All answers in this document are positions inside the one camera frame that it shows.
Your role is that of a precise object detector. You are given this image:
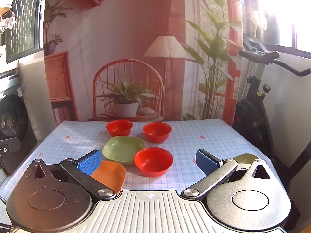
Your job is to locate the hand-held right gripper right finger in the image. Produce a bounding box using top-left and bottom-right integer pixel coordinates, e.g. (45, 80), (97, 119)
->
(181, 149), (276, 202)

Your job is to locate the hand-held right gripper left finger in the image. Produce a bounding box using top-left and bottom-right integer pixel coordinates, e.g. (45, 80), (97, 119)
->
(25, 150), (117, 201)

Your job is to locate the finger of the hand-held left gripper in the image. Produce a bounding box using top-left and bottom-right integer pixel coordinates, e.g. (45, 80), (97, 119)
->
(0, 137), (21, 154)

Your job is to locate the orange plastic plate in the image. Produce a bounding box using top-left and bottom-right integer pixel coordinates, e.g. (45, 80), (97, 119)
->
(90, 160), (127, 196)

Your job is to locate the red plastic bowl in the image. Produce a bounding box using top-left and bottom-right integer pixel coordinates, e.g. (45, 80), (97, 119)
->
(106, 120), (134, 137)
(143, 122), (172, 143)
(134, 147), (174, 177)

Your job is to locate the grey washing machine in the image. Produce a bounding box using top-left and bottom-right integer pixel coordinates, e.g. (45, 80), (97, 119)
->
(0, 70), (38, 175)

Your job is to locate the blue checked tablecloth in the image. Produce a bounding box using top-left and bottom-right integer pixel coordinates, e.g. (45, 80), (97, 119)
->
(2, 119), (273, 199)

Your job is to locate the green plastic plate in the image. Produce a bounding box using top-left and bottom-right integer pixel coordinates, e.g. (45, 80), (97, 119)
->
(102, 136), (146, 165)
(232, 153), (260, 166)

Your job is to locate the black exercise bike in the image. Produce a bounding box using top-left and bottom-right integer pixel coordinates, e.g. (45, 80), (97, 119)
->
(231, 33), (311, 175)

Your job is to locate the white hanging cloth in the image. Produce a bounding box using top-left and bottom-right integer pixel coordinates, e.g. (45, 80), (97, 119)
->
(0, 12), (16, 33)

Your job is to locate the window with patterned grating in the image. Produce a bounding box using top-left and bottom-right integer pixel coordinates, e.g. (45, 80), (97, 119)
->
(5, 0), (46, 63)

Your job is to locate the printed room backdrop cloth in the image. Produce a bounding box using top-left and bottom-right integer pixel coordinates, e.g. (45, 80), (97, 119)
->
(44, 0), (243, 122)

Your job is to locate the bright window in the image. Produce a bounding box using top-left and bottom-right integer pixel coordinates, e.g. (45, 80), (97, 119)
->
(243, 0), (311, 59)

